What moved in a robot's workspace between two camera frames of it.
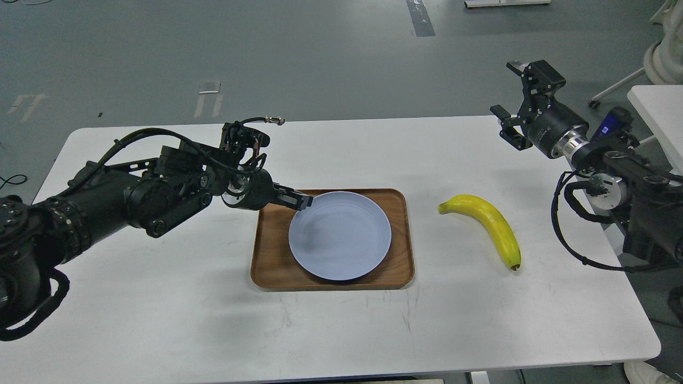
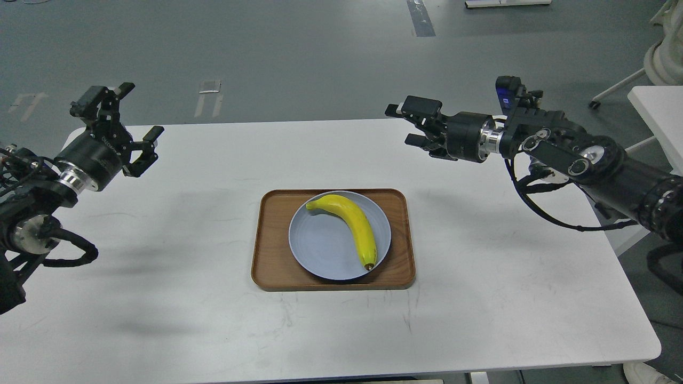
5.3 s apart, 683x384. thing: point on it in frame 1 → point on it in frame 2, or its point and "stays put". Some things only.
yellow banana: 484,211 → 349,210
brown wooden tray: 274,267 stays put
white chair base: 663,61 stays put
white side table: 661,108 stays put
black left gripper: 255,192 → 103,150
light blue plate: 341,236 stays put
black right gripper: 540,82 → 462,129
